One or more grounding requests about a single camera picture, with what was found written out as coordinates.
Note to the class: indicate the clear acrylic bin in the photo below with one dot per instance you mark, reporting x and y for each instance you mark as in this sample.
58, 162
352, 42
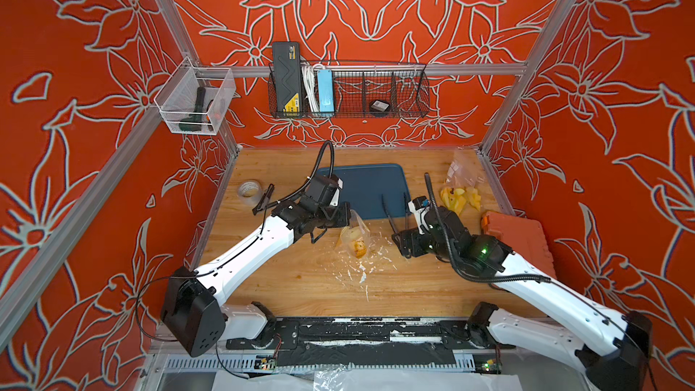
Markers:
176, 98

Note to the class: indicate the black metal tongs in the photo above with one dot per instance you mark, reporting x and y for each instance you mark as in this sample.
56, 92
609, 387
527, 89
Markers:
397, 214

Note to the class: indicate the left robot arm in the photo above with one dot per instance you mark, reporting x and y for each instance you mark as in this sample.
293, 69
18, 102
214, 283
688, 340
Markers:
195, 309

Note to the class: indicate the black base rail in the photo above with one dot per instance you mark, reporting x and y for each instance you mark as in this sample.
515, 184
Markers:
304, 345

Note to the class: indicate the clear bag with yellow toys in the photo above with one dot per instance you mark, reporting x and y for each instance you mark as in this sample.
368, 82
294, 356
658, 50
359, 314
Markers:
355, 239

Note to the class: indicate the black box with yellow label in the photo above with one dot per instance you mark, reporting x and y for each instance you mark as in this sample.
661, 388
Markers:
287, 79

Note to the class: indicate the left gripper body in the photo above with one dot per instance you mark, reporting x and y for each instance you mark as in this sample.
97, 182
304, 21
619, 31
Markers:
321, 217

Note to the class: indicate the clear resealable bag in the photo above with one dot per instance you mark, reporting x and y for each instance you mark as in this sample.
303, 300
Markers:
464, 170
455, 199

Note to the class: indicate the orange tool case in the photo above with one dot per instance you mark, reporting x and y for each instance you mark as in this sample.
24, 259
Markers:
524, 236

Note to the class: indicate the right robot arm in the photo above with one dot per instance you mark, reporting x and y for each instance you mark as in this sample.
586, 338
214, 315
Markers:
611, 349

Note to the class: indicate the light blue box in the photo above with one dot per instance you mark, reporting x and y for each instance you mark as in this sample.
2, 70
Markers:
326, 92

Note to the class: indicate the blue plastic tray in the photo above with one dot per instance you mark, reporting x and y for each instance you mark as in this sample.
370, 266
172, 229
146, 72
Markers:
363, 186

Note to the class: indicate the clear tape roll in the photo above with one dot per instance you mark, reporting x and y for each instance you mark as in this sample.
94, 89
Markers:
250, 193

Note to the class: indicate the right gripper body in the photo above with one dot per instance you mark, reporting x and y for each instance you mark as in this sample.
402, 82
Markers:
442, 252

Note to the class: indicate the black wire basket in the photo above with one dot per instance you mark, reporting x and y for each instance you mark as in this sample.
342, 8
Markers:
404, 85

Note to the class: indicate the dark green screwdriver handle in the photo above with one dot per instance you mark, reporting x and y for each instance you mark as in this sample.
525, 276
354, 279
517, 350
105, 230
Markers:
193, 122

